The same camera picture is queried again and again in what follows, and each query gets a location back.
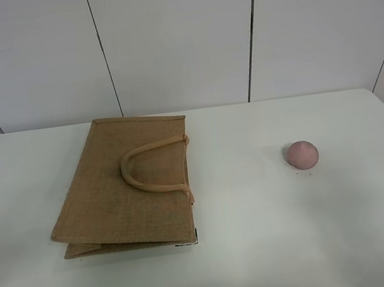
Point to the pink peach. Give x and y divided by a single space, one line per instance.
302 155

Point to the brown linen tote bag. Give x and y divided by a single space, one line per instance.
130 189

